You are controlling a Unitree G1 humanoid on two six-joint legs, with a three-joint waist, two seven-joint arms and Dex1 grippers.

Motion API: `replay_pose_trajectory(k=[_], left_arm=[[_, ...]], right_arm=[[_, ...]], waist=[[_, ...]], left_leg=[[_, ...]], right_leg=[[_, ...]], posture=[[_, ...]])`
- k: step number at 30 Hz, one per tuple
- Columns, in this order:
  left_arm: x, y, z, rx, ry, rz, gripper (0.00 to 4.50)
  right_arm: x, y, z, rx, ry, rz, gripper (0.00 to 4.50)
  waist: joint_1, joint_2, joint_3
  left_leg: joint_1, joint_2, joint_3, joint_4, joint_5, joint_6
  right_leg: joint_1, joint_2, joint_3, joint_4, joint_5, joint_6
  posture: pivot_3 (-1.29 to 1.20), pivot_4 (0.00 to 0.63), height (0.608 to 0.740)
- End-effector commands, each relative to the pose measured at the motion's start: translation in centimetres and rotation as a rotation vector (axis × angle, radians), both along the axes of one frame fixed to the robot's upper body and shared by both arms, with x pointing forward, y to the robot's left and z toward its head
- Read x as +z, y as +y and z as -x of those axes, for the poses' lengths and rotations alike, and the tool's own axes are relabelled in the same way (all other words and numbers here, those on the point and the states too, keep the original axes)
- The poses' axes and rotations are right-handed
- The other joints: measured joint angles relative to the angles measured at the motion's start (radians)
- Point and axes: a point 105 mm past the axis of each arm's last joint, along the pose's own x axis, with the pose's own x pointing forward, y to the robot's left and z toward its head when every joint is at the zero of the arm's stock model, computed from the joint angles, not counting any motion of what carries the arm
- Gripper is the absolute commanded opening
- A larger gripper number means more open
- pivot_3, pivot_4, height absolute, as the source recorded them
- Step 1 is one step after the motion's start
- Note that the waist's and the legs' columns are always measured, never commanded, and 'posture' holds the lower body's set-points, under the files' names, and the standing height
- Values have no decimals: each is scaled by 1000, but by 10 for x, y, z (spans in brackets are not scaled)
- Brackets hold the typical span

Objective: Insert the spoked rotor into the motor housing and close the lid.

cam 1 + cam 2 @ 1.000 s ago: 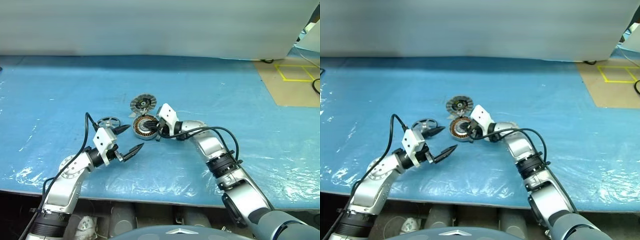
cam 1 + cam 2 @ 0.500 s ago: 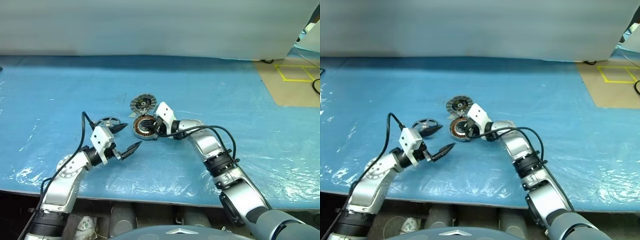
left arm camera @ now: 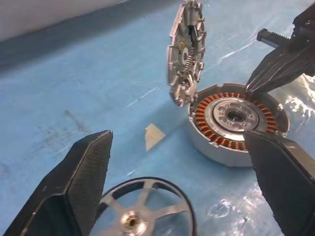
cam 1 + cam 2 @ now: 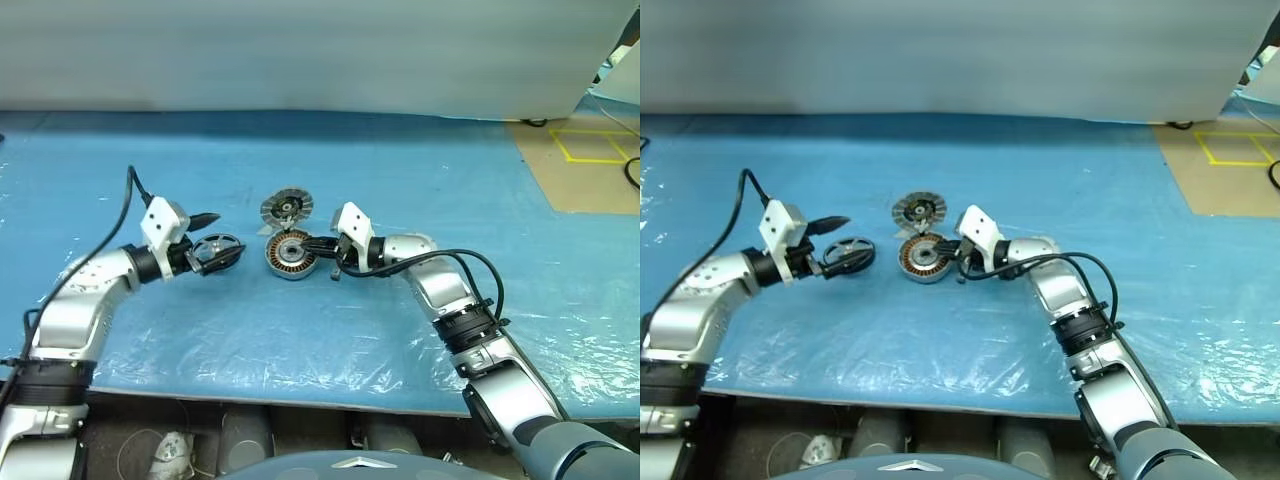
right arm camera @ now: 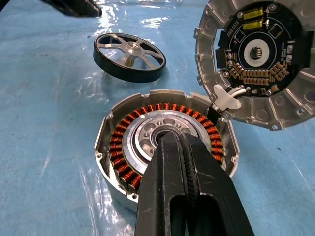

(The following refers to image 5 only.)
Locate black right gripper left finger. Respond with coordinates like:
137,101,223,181
136,132,193,236

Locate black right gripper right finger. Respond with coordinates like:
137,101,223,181
180,134,256,236

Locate silver motor housing copper windings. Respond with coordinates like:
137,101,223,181
94,89,241,213

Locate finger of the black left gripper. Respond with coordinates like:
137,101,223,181
40,0,103,18

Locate blue plastic table cover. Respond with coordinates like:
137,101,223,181
0,0,315,236

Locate white cable clip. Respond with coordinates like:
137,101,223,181
212,84,242,112

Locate spoked rotor with black rim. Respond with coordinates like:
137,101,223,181
93,32,167,84

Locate silver lid with circuit board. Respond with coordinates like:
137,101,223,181
193,0,315,132

